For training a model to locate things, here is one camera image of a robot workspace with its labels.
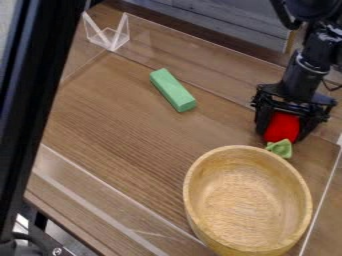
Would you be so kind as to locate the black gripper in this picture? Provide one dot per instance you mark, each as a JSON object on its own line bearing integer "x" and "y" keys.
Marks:
{"x": 271, "y": 99}

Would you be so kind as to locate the red plush strawberry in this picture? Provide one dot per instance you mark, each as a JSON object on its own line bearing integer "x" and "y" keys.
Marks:
{"x": 280, "y": 134}

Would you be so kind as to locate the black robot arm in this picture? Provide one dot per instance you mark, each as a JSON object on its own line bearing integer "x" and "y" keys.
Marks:
{"x": 320, "y": 55}

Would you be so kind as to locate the green rectangular block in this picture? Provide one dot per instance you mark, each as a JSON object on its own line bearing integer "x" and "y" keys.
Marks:
{"x": 172, "y": 90}

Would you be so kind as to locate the wooden bowl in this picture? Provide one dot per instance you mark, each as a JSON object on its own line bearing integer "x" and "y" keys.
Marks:
{"x": 247, "y": 202}

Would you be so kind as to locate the clear acrylic corner bracket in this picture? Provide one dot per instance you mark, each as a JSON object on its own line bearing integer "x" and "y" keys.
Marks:
{"x": 107, "y": 38}

